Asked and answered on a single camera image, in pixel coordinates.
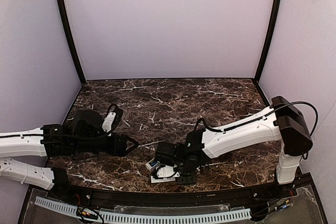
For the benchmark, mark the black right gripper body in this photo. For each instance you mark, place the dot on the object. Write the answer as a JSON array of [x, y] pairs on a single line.
[[188, 178]]

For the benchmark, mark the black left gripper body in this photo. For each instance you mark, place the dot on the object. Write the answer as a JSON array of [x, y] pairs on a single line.
[[113, 145]]

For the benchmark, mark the white remote control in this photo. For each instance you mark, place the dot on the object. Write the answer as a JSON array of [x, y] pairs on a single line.
[[147, 165]]

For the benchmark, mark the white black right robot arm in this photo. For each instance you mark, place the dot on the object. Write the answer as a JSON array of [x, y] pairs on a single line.
[[281, 121]]

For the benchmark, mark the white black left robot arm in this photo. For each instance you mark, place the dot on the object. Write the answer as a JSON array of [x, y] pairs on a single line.
[[88, 132]]

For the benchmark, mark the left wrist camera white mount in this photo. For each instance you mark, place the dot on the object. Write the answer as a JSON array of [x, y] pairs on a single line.
[[109, 122]]

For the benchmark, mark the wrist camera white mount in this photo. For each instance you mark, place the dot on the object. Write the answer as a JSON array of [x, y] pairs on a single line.
[[163, 174], [109, 122]]

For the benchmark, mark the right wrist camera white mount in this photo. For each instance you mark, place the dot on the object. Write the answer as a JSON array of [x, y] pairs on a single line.
[[163, 174]]

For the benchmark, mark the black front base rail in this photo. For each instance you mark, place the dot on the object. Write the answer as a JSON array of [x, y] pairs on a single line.
[[252, 196]]

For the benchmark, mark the left white cable duct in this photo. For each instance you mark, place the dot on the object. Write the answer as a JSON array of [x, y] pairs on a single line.
[[58, 207]]

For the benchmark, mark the black left frame post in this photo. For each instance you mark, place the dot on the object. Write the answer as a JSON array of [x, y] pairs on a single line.
[[70, 40]]

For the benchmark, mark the black frame post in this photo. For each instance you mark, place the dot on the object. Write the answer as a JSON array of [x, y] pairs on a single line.
[[268, 39], [70, 40]]

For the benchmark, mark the black right frame post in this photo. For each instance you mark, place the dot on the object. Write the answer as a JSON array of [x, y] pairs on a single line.
[[268, 39]]

